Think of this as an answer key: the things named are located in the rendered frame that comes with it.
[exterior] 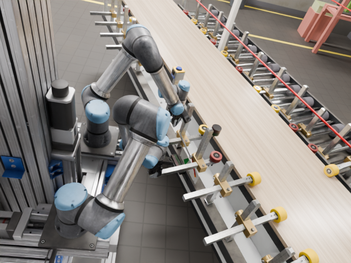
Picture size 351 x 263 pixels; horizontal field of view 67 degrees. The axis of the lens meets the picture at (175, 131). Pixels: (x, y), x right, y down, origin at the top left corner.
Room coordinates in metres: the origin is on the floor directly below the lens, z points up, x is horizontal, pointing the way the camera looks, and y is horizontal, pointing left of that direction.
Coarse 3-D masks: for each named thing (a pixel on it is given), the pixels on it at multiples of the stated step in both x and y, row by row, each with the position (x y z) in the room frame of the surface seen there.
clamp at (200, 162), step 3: (192, 153) 1.23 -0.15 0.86; (195, 153) 1.23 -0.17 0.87; (195, 159) 1.18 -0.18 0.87; (198, 159) 1.19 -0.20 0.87; (201, 159) 1.20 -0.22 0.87; (198, 162) 1.16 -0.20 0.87; (201, 162) 1.17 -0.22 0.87; (204, 162) 1.18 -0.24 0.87; (198, 165) 1.14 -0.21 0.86; (201, 165) 1.14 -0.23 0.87; (198, 168) 1.13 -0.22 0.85; (201, 168) 1.12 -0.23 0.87; (204, 168) 1.14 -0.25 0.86; (198, 171) 1.13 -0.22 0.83; (201, 171) 1.13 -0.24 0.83; (204, 171) 1.14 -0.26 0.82
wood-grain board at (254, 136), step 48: (144, 0) 3.52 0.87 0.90; (192, 48) 2.63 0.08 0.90; (192, 96) 1.81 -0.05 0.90; (240, 96) 2.02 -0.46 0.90; (240, 144) 1.42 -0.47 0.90; (288, 144) 1.57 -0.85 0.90; (288, 192) 1.11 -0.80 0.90; (336, 192) 1.24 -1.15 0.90; (288, 240) 0.78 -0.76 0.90; (336, 240) 0.87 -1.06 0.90
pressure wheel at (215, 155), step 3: (210, 153) 1.24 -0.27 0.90; (213, 153) 1.25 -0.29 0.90; (216, 153) 1.25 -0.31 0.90; (219, 153) 1.26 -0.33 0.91; (210, 156) 1.22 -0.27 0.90; (213, 156) 1.22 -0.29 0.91; (216, 156) 1.23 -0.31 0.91; (219, 156) 1.24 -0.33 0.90; (210, 159) 1.21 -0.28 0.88; (213, 159) 1.20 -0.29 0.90; (216, 159) 1.20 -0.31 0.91; (219, 159) 1.21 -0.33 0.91; (216, 162) 1.20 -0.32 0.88
